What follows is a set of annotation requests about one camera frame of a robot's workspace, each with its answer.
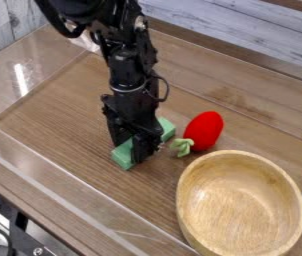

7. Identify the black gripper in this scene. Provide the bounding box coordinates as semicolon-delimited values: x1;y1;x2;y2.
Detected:
100;94;163;163

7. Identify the green rectangular block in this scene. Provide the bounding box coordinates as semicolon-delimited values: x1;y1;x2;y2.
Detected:
111;117;176;170

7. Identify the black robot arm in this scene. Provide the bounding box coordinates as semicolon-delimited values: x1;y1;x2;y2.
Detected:
40;0;168;163

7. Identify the brown wooden bowl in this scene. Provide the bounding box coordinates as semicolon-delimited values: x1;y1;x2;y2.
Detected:
176;150;302;256

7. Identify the red plush strawberry toy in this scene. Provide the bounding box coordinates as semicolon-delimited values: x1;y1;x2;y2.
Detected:
170;111;224;157

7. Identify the clear acrylic tray wall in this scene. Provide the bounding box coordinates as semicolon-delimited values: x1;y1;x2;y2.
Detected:
0;23;302;256

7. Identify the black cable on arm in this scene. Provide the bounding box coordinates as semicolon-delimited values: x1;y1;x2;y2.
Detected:
32;0;170;104

